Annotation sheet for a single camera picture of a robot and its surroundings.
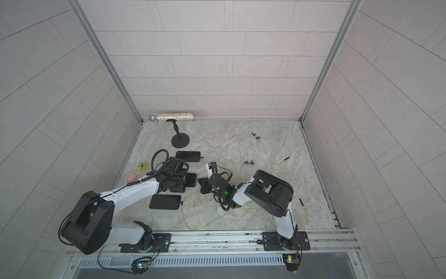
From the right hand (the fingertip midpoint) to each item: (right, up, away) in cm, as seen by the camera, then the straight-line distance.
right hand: (198, 182), depth 87 cm
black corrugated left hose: (-10, +11, -25) cm, 29 cm away
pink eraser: (-34, +2, +1) cm, 34 cm away
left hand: (-3, +3, +3) cm, 5 cm away
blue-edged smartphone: (-3, +2, -2) cm, 4 cm away
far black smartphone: (-7, +12, +9) cm, 16 cm away
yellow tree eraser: (-32, +7, +6) cm, 33 cm away
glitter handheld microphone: (-22, +33, 0) cm, 40 cm away
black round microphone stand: (-15, +20, +18) cm, 31 cm away
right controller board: (+41, -26, -18) cm, 52 cm away
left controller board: (-17, -25, -23) cm, 38 cm away
